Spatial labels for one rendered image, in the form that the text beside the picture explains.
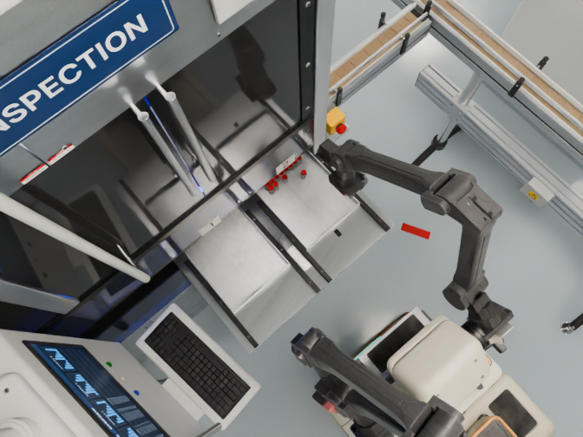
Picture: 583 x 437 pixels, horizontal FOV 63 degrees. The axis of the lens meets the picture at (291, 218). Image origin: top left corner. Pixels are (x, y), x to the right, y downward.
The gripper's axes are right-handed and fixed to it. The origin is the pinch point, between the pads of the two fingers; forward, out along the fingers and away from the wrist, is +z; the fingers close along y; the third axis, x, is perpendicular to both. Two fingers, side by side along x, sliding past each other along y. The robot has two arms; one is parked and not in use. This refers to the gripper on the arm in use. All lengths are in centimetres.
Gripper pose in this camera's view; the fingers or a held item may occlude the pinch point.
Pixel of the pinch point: (346, 192)
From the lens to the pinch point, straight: 159.6
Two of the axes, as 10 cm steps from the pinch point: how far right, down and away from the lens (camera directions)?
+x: -7.5, 6.4, -1.8
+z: 1.2, 3.9, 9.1
